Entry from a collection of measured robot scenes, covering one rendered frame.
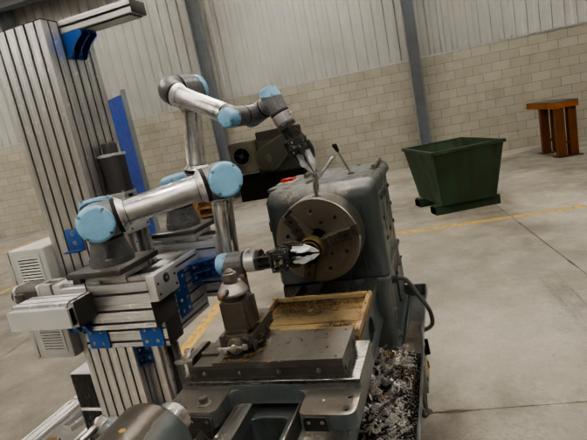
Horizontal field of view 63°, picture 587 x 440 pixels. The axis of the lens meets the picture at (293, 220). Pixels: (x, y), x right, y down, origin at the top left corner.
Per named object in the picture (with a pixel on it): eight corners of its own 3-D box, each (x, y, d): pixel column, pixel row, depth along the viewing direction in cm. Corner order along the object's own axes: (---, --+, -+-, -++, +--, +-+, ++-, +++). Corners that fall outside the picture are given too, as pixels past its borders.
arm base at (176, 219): (160, 232, 209) (155, 210, 207) (178, 223, 223) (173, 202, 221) (190, 228, 204) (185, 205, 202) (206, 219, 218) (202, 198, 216)
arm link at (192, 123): (178, 198, 220) (163, 74, 203) (202, 191, 231) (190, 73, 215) (196, 202, 213) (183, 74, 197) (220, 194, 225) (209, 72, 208)
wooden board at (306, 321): (276, 307, 177) (274, 297, 176) (373, 300, 166) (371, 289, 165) (246, 347, 149) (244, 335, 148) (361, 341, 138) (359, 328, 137)
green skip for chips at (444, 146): (409, 203, 733) (401, 148, 717) (469, 191, 735) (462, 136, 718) (440, 219, 602) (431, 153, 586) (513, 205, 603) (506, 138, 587)
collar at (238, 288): (225, 288, 127) (223, 278, 127) (252, 285, 125) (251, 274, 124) (212, 299, 120) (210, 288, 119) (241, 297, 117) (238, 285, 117)
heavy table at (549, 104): (529, 151, 1025) (524, 104, 1006) (551, 147, 1017) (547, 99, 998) (557, 158, 870) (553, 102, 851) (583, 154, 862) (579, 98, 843)
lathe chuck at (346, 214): (286, 273, 190) (279, 195, 183) (366, 273, 181) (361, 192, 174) (279, 281, 182) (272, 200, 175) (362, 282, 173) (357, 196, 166)
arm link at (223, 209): (197, 162, 176) (217, 289, 185) (201, 163, 166) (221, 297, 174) (229, 158, 180) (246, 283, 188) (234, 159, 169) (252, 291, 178)
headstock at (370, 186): (310, 245, 256) (296, 174, 248) (400, 235, 241) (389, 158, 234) (276, 286, 200) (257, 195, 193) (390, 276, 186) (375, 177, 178)
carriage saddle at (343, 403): (217, 364, 141) (212, 346, 140) (374, 359, 127) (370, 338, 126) (163, 430, 113) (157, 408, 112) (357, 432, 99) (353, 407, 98)
